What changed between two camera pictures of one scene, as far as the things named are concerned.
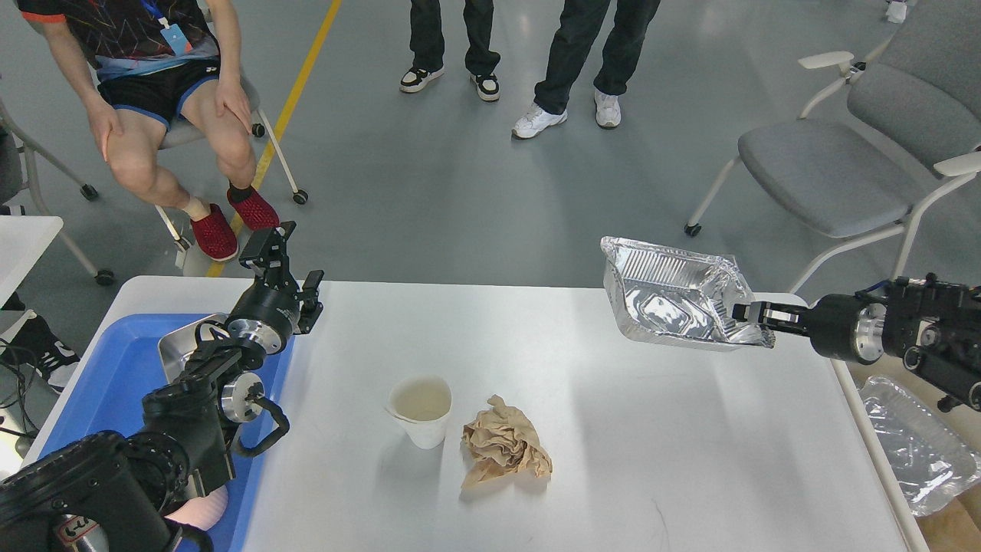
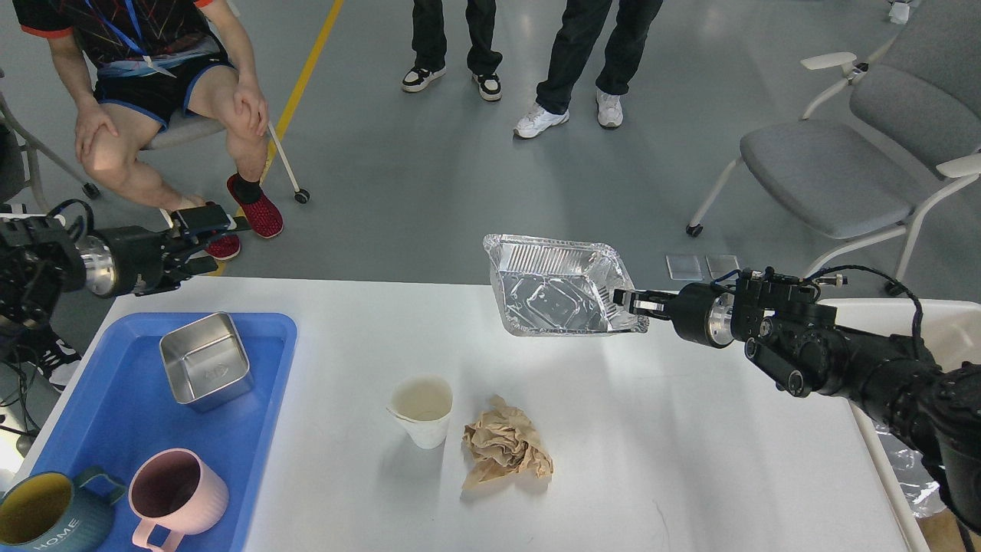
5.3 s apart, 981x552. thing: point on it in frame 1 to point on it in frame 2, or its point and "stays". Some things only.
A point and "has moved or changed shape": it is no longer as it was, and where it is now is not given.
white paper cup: x=421 y=405 stays
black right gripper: x=843 y=326 to x=701 y=312
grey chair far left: x=15 y=139 stays
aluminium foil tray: x=670 y=298 has moved or changed shape
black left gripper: x=267 y=312 to x=132 y=260
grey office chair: x=875 y=136 stays
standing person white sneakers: x=576 y=37 stays
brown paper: x=500 y=441 stays
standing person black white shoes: x=426 y=41 stays
